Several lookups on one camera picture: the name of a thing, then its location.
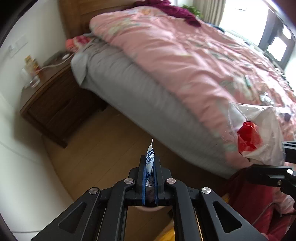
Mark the glass cup on nightstand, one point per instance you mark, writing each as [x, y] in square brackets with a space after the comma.
[30, 80]

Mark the potted green plant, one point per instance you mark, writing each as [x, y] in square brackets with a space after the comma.
[193, 10]

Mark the red floral pillow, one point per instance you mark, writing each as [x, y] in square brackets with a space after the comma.
[77, 43]

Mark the maroon cloth on bed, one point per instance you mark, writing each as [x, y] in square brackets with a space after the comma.
[171, 10]

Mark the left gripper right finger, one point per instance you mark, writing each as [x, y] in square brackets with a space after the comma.
[158, 180]

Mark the wooden nightstand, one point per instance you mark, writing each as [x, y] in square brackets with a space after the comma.
[58, 105]

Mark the small white blue sachet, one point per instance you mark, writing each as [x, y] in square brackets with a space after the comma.
[149, 162]

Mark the beige curtain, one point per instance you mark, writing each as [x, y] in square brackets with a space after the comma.
[211, 10]

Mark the grey bed sheet mattress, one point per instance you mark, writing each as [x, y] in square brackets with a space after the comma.
[106, 71]

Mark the wooden headboard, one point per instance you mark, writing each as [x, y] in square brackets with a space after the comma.
[76, 14]

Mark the clear plastic bag red content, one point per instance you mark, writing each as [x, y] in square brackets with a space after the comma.
[257, 132]

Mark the pink floral duvet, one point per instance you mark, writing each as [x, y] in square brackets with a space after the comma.
[204, 68]

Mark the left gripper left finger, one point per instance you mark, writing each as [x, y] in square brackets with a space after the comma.
[141, 179]

